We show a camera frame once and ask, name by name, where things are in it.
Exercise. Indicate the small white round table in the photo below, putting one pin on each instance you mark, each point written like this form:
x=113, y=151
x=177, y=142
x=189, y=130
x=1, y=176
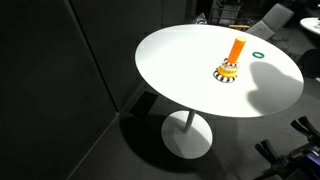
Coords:
x=311, y=24

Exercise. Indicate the white round table base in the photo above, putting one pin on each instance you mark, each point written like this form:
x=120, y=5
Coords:
x=186, y=141

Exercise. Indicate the yellow bar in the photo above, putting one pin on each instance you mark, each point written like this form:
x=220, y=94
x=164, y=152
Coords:
x=239, y=26

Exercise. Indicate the white table post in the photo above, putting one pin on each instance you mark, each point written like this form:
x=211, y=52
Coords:
x=189, y=121

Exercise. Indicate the purple blue device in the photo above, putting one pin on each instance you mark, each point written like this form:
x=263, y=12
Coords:
x=310, y=160

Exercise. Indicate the orange stacking pole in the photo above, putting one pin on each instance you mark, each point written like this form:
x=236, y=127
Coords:
x=237, y=49

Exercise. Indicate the dark round chair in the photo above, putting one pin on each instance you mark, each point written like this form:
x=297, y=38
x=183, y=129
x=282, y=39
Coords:
x=310, y=63

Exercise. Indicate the dark metal rack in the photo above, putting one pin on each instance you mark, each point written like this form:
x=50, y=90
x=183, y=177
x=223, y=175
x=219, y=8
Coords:
x=222, y=11

